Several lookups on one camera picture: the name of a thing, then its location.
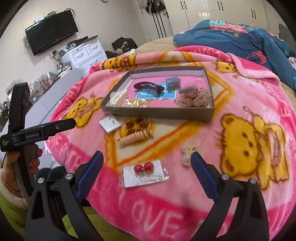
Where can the blue box of hairpins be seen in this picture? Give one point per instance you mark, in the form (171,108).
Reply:
(172,83)

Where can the small white earring card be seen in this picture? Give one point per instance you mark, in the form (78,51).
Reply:
(108,124)

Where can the blue floral quilt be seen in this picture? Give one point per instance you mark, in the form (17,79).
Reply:
(231,41)

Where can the clear pearl hair clip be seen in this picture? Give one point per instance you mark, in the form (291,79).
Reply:
(186,158)

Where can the maroon oval hair clip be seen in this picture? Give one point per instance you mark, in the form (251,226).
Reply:
(157,89)

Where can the beige bed cover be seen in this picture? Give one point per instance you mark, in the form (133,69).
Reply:
(157,46)

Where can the white door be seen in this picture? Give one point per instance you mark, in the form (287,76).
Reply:
(148,25)

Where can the green fleece garment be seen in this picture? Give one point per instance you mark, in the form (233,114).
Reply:
(11,220)

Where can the grey cardboard box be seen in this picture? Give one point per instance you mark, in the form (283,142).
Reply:
(150,114)

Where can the red ball earrings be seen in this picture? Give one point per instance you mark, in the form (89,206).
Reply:
(138,168)

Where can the white drawer cabinet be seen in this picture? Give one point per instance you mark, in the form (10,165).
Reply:
(83,52)

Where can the white wardrobe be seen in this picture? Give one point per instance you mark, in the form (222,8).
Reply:
(208,16)

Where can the black television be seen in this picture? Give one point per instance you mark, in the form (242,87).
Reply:
(50,32)

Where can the beige lace butterfly hair clip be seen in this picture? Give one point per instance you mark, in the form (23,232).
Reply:
(196,100)

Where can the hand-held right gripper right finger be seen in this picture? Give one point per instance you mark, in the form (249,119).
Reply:
(204,178)

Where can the person's left hand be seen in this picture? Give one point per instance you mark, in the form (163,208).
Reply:
(9,171)

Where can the black bag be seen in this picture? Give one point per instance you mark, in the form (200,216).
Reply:
(122,42)

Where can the person's left forearm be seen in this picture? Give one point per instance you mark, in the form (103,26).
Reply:
(9,200)

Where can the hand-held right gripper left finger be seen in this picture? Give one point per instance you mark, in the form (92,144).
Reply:
(90,176)

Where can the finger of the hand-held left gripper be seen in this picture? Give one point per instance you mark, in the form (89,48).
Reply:
(62,125)

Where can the yellow hair clip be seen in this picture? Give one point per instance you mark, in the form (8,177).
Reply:
(137,103)

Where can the grey bed footboard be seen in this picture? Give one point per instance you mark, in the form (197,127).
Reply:
(60,88)

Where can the white hair claw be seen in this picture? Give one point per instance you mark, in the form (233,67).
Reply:
(115,98)

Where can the pink printed bear blanket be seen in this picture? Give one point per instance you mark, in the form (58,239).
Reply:
(208,139)

